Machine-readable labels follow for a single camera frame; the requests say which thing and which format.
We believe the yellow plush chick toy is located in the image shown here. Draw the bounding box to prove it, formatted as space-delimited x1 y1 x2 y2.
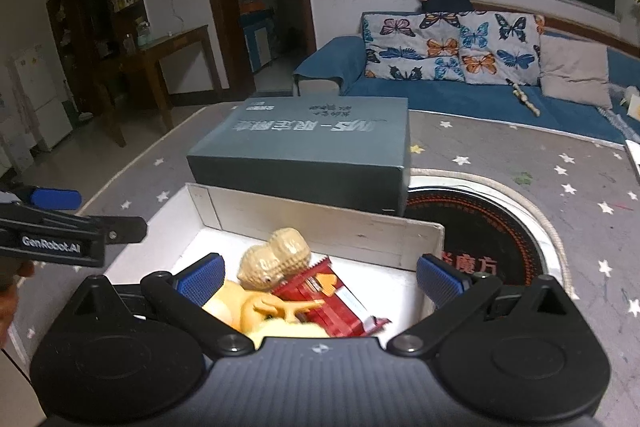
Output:
240 293 330 348

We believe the white cardboard box tray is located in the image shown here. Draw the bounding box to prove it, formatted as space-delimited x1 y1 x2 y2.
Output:
105 184 444 343

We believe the dark teal box lid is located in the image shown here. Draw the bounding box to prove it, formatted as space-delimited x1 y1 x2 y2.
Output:
186 95 411 216

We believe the operator left hand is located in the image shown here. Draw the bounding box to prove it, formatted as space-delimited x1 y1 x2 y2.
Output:
0 261 35 348

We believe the yellow rubber duck toy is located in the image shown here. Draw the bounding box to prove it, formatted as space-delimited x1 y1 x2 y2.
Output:
202 280 267 333

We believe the round induction cooker inset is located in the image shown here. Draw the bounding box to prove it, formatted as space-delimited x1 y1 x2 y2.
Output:
405 169 575 297

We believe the tan peanut toy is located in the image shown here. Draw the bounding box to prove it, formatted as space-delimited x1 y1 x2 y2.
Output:
236 228 311 291

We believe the white refrigerator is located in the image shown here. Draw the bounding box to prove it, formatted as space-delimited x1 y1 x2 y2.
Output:
10 44 73 152

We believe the red snack packet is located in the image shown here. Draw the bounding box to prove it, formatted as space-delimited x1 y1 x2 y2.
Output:
271 257 390 337

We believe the grey star quilted table cover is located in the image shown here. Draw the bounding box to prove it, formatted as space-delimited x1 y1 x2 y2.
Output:
23 103 639 426

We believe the dark wooden table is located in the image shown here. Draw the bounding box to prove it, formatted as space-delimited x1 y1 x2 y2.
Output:
92 25 224 147

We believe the dark wooden shelf cabinet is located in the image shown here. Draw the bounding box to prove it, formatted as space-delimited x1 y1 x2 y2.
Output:
47 0 146 106

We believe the butterfly print cushion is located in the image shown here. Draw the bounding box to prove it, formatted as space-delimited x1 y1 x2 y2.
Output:
361 11 546 86

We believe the blue sofa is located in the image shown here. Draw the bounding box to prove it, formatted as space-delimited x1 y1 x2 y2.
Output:
294 36 639 143

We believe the grey pillow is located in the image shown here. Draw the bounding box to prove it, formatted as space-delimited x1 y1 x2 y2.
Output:
540 35 612 109

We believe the white card on table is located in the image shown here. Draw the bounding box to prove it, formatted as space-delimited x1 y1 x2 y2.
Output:
627 94 640 121

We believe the blue cabinet in doorway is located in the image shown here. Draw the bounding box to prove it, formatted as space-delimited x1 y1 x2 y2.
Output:
240 1 274 72

